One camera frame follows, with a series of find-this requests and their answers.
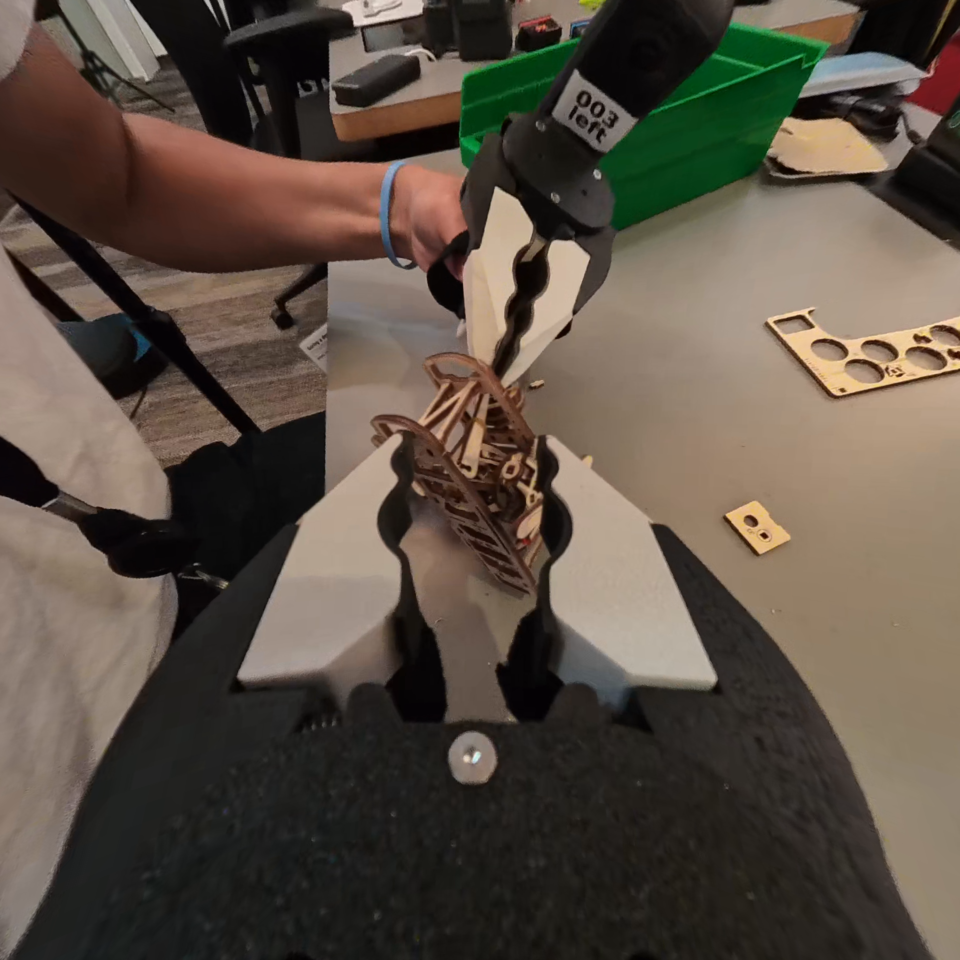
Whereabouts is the black office chair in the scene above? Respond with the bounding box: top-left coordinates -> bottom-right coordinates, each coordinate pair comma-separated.
223,6 -> 355,331

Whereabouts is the wooden model airplane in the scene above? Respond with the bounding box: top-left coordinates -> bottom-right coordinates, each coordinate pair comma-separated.
369,351 -> 547,599

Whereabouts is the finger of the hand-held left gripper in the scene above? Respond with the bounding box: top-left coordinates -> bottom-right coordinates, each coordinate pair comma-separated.
497,238 -> 594,385
461,187 -> 539,370

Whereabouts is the black device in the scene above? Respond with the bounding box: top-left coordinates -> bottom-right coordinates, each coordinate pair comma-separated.
423,0 -> 515,63

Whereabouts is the person's left forearm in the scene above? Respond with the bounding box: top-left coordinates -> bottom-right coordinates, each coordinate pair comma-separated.
0,21 -> 402,275

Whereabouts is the punched-out plywood sheet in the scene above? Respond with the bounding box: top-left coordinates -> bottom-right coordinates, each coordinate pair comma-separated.
765,306 -> 960,399

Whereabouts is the green plastic bin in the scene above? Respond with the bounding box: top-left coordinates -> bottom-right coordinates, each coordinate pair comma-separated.
459,21 -> 831,231

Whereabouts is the black oblong case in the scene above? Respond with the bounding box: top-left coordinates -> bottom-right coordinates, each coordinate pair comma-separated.
332,54 -> 423,108

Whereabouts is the small rectangular plywood piece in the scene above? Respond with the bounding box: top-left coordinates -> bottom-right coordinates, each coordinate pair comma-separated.
723,501 -> 792,556

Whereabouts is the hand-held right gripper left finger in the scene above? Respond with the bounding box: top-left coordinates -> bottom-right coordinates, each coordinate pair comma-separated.
236,433 -> 412,693

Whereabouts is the person's left hand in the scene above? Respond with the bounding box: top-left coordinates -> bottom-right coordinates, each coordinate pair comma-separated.
391,166 -> 470,280

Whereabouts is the grey foam pad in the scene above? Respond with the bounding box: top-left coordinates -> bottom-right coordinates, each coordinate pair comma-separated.
798,52 -> 927,99

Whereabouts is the wooden-edged table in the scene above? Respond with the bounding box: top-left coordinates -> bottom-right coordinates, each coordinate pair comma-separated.
328,0 -> 864,144

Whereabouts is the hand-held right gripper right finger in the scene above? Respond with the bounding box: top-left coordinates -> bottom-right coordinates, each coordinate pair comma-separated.
517,433 -> 719,695

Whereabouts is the black shoulder strap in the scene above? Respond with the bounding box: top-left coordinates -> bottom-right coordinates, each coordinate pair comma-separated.
0,435 -> 230,594

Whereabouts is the blue wristband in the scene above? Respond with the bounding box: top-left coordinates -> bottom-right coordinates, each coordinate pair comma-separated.
377,159 -> 419,271

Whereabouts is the dark cloth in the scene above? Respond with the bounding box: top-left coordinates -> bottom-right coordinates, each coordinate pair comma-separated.
163,411 -> 329,646

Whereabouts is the brown cardboard piece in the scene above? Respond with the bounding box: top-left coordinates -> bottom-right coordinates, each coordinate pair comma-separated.
765,118 -> 890,180

